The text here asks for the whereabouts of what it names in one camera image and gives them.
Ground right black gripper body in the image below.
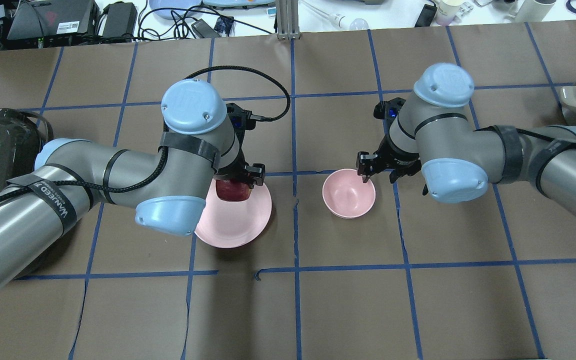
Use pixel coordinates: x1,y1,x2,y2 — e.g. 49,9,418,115
358,99,431,183

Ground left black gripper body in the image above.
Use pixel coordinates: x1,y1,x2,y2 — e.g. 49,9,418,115
214,102,266,183

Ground red apple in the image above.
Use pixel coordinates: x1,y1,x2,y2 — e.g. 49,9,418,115
215,179,252,202

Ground pink bowl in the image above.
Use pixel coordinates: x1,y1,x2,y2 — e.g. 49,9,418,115
321,168,377,219

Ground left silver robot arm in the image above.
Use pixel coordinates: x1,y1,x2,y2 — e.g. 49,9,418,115
0,79,266,289

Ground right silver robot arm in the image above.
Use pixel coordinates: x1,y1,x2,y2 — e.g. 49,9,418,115
356,63,576,217

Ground pink plate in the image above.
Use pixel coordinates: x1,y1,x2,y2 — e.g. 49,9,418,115
194,180,273,249

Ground blue plate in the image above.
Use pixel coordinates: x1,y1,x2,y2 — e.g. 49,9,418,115
148,0,202,20

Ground black power brick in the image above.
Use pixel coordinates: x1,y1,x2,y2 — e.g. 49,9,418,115
101,1,137,41

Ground white paper cup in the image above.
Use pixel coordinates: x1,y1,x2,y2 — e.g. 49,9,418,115
435,0,466,27

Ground black computer box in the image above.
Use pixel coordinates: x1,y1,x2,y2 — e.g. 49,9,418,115
7,0,99,41

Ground dark grey rice cooker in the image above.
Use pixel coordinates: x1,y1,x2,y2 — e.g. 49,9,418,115
0,108,54,192

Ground aluminium frame post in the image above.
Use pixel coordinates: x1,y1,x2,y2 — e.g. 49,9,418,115
275,0,301,41

